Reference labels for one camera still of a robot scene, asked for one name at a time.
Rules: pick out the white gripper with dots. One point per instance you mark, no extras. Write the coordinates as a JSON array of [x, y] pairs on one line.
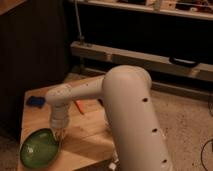
[[59, 122]]

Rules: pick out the green ceramic bowl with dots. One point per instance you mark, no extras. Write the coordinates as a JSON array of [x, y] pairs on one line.
[[39, 149]]

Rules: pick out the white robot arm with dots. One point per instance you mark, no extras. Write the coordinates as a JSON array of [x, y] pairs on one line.
[[125, 91]]

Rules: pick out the blue sponge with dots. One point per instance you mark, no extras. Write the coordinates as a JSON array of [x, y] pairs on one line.
[[34, 101]]

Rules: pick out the orange marker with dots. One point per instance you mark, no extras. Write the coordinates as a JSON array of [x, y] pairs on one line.
[[79, 106]]

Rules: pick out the white squeeze bottle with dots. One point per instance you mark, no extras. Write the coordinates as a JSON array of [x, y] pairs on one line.
[[113, 164]]

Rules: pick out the vertical metal pole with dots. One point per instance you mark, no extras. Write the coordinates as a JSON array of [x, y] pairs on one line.
[[81, 37]]

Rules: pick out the long grey case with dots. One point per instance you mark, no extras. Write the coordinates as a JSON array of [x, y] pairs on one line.
[[148, 61]]

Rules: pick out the wooden wall shelf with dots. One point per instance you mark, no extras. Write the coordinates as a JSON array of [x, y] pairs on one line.
[[155, 7]]

